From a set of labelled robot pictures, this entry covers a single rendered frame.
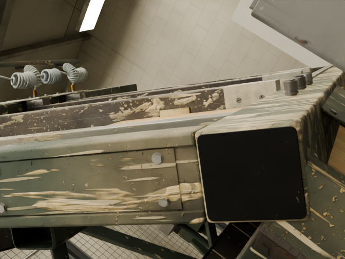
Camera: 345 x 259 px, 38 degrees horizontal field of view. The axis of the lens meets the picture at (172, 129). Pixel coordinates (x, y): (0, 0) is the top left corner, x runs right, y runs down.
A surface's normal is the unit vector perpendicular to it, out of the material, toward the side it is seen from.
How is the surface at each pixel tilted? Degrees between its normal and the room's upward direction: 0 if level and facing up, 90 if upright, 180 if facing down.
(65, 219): 90
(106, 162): 90
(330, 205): 90
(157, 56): 90
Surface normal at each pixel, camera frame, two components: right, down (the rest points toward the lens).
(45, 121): -0.36, 0.15
